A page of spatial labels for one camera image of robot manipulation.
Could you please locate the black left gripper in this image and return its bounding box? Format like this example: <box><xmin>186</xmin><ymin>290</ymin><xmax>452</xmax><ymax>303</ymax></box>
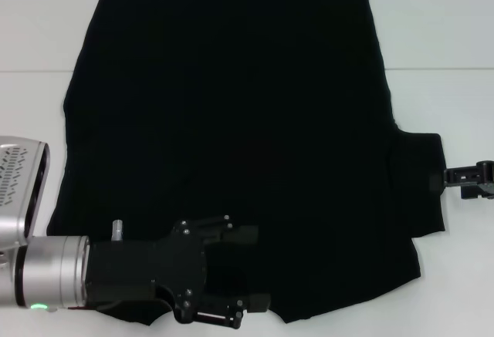
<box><xmin>85</xmin><ymin>214</ymin><xmax>260</xmax><ymax>314</ymax></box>

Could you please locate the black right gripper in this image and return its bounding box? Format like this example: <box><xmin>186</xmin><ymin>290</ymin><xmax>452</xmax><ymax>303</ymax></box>
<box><xmin>428</xmin><ymin>160</ymin><xmax>494</xmax><ymax>202</ymax></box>

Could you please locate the black t-shirt with FREE print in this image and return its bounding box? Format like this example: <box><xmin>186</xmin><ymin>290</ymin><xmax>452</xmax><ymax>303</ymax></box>
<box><xmin>46</xmin><ymin>0</ymin><xmax>448</xmax><ymax>317</ymax></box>

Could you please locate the left gripper cable with plugs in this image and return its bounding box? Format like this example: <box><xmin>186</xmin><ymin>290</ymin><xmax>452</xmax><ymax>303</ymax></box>
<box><xmin>48</xmin><ymin>218</ymin><xmax>126</xmax><ymax>314</ymax></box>

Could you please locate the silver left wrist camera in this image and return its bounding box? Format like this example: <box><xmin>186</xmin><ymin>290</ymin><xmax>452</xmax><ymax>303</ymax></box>
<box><xmin>0</xmin><ymin>135</ymin><xmax>52</xmax><ymax>241</ymax></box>

